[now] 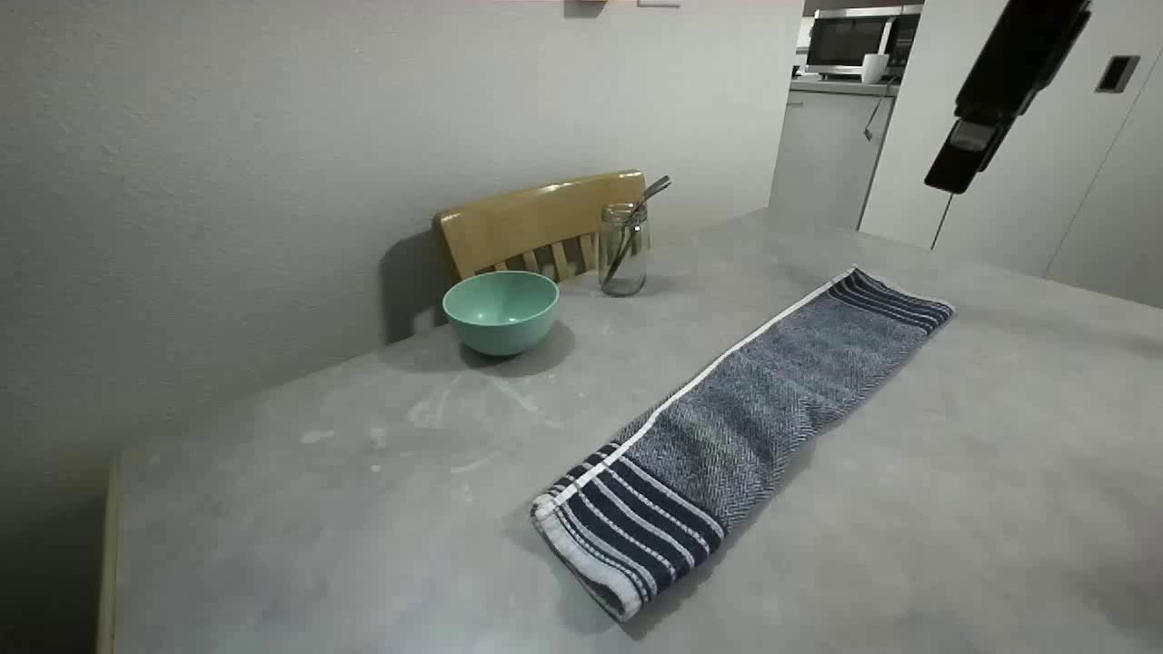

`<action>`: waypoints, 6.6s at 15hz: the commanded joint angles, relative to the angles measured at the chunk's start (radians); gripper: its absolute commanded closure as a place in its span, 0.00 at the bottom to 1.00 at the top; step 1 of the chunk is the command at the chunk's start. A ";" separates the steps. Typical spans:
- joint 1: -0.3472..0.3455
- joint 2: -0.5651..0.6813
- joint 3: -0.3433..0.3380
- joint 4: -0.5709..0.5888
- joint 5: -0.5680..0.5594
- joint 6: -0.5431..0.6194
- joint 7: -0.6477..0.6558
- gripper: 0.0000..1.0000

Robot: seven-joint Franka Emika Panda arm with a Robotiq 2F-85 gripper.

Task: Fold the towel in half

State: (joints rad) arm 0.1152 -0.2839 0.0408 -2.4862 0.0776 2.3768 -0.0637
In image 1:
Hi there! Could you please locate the glass jar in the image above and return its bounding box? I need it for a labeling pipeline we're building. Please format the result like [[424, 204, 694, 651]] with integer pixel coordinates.
[[598, 204, 646, 296]]

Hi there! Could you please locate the white cabinet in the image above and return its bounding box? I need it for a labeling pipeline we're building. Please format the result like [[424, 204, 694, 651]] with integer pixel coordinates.
[[770, 81, 899, 233]]

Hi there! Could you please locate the teal bowl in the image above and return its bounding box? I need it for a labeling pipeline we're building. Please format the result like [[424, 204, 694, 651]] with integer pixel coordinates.
[[440, 268, 558, 356]]

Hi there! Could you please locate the microwave oven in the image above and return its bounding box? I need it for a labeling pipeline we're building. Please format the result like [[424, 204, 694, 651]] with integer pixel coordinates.
[[806, 4, 924, 81]]

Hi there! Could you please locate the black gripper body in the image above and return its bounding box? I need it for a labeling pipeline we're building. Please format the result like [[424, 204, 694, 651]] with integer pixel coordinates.
[[928, 0, 1090, 191]]

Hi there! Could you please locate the wooden chair by wall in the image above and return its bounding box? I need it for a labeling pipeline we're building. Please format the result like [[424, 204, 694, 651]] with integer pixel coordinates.
[[437, 170, 643, 280]]

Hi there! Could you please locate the metal utensil in jar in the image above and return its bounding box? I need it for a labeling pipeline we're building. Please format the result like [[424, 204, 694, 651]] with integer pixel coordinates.
[[602, 175, 674, 296]]

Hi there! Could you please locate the blue striped towel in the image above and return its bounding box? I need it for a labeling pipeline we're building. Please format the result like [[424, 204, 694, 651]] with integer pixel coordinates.
[[529, 268, 955, 621]]

